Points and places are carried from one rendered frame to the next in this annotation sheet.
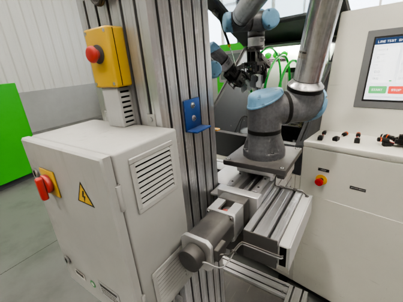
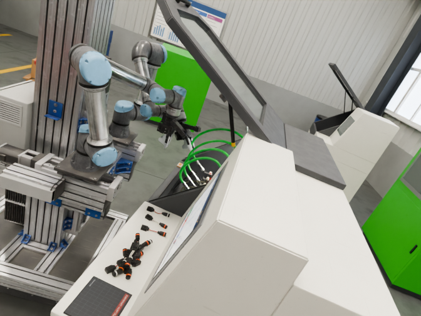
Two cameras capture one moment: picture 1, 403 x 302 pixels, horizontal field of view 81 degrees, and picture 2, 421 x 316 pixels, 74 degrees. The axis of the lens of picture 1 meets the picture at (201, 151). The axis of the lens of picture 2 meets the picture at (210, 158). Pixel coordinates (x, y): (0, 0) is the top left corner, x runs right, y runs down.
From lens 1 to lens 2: 174 cm
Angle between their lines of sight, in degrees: 45
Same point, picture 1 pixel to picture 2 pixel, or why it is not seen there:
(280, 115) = (80, 143)
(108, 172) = not seen: outside the picture
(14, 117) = (199, 89)
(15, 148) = (186, 108)
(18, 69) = (267, 60)
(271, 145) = (75, 157)
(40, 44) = (299, 47)
